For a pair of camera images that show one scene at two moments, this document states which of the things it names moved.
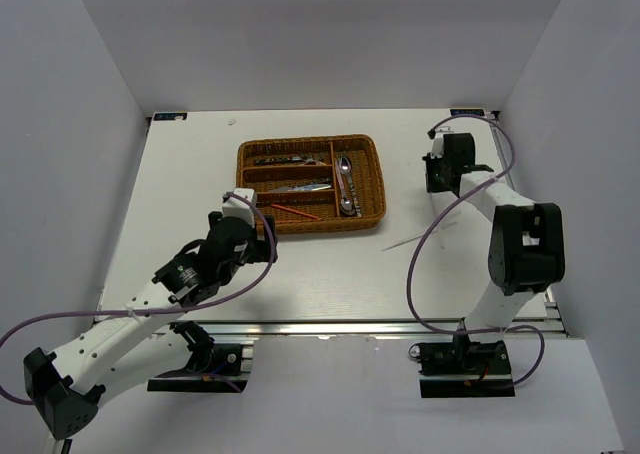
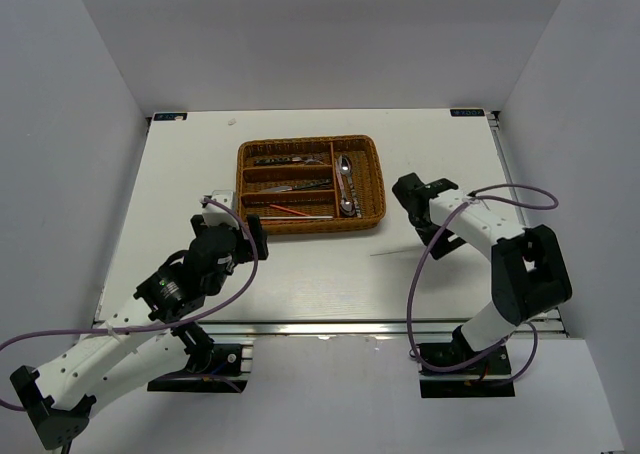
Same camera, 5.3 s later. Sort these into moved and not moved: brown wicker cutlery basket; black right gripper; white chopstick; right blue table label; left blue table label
Moved: white chopstick; black right gripper
Not moved: left blue table label; brown wicker cutlery basket; right blue table label
